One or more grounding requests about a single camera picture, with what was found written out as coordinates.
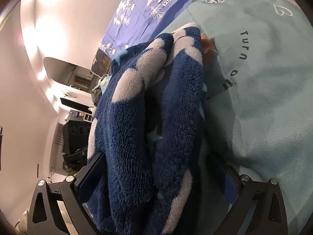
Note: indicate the pile of clothes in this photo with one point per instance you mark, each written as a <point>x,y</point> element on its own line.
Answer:
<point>99,89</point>

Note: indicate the navy fleece patterned garment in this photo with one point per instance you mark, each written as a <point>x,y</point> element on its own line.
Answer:
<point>149,126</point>

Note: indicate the black dresser with shelves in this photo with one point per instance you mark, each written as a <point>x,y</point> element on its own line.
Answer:
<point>75,135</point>

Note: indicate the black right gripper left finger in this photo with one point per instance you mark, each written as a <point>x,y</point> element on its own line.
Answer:
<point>45,216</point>

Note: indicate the dark printed cushion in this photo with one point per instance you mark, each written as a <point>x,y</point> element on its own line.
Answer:
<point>101,64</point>

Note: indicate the wall mirror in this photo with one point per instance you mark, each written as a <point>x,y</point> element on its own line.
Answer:
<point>69,74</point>

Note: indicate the purple tree-print bedsheet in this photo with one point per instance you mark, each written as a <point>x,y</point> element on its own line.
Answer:
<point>137,21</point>

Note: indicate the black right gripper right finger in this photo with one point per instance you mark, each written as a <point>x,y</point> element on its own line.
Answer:
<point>256,207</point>

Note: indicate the teal printed blanket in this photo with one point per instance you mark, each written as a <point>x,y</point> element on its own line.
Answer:
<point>258,101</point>

